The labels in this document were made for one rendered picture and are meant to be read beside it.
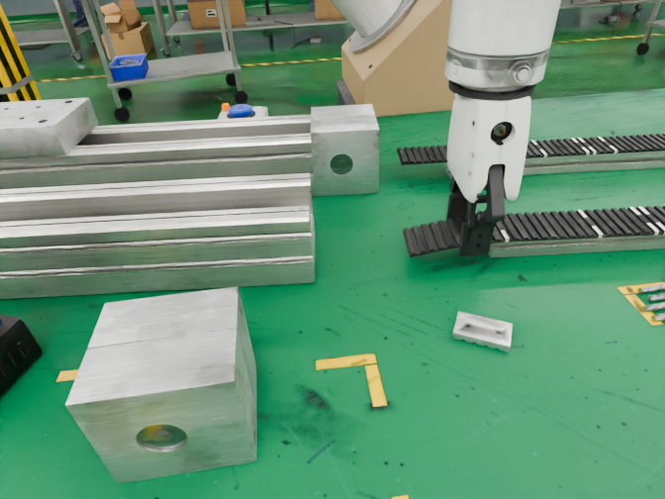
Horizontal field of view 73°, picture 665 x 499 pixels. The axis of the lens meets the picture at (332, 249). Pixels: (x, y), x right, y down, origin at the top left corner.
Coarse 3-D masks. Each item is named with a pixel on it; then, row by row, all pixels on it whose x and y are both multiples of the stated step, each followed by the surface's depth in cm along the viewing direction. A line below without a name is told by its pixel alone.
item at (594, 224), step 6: (588, 210) 52; (582, 216) 51; (588, 216) 51; (594, 216) 51; (588, 222) 50; (594, 222) 50; (600, 222) 50; (594, 228) 49; (600, 228) 49; (606, 228) 49; (594, 234) 48; (600, 234) 48; (606, 234) 48; (612, 234) 48
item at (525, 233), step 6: (510, 216) 51; (516, 216) 52; (522, 216) 51; (510, 222) 51; (516, 222) 50; (522, 222) 50; (516, 228) 50; (522, 228) 50; (528, 228) 49; (522, 234) 48; (528, 234) 49; (534, 234) 48; (522, 240) 48; (528, 240) 48; (534, 240) 48
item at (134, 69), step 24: (96, 0) 315; (216, 0) 337; (120, 72) 302; (144, 72) 311; (168, 72) 317; (192, 72) 314; (216, 72) 317; (120, 96) 353; (240, 96) 333; (120, 120) 316
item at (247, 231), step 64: (0, 192) 51; (64, 192) 50; (128, 192) 50; (192, 192) 50; (256, 192) 50; (0, 256) 45; (64, 256) 46; (128, 256) 46; (192, 256) 46; (256, 256) 46
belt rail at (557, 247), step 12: (564, 240) 50; (576, 240) 50; (588, 240) 50; (600, 240) 51; (612, 240) 51; (624, 240) 51; (636, 240) 51; (648, 240) 51; (660, 240) 50; (492, 252) 51; (504, 252) 51; (516, 252) 51; (528, 252) 51; (540, 252) 51; (552, 252) 51; (564, 252) 51; (576, 252) 51
